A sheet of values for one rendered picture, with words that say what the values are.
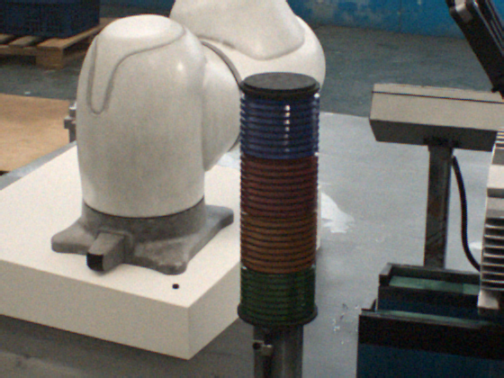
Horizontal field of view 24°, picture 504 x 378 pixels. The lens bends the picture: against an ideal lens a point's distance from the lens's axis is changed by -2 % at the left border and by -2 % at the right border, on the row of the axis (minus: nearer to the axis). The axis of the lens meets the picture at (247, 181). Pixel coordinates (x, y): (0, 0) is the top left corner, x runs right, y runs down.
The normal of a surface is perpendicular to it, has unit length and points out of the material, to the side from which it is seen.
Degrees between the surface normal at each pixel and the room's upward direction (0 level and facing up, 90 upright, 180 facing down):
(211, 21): 67
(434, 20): 90
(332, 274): 0
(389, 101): 52
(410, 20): 90
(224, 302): 90
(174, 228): 89
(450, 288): 0
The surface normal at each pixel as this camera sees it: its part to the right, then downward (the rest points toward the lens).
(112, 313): -0.44, 0.29
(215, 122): 0.80, 0.22
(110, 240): -0.04, -0.87
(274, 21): 0.70, -0.12
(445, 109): -0.23, -0.34
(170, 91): 0.47, 0.10
